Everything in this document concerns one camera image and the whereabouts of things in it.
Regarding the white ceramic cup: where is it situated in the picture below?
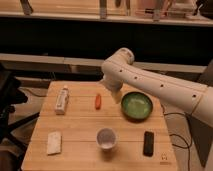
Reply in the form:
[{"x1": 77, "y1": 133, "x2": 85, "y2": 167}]
[{"x1": 96, "y1": 128, "x2": 116, "y2": 151}]

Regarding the white tube with label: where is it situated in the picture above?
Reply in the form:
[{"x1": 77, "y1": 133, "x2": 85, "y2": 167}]
[{"x1": 54, "y1": 85, "x2": 69, "y2": 115}]

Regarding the wooden shelf rail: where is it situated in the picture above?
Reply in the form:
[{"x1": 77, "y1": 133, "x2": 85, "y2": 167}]
[{"x1": 0, "y1": 53, "x2": 206, "y2": 73}]

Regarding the green bowl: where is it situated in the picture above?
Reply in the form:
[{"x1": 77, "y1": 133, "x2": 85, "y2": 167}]
[{"x1": 121, "y1": 92, "x2": 153, "y2": 120}]

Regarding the black cable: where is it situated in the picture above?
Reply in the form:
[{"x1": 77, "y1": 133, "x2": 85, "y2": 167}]
[{"x1": 163, "y1": 111, "x2": 194, "y2": 171}]

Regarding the black office chair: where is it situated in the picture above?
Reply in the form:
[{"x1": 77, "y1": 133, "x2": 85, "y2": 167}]
[{"x1": 0, "y1": 64, "x2": 39, "y2": 151}]

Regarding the white sponge block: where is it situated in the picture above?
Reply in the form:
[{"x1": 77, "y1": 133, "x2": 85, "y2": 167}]
[{"x1": 47, "y1": 131, "x2": 62, "y2": 155}]

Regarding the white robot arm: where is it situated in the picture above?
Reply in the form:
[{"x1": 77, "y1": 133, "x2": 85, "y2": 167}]
[{"x1": 101, "y1": 48, "x2": 213, "y2": 128}]

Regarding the black rectangular remote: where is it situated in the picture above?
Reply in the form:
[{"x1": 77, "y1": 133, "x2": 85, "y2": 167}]
[{"x1": 143, "y1": 131, "x2": 154, "y2": 157}]

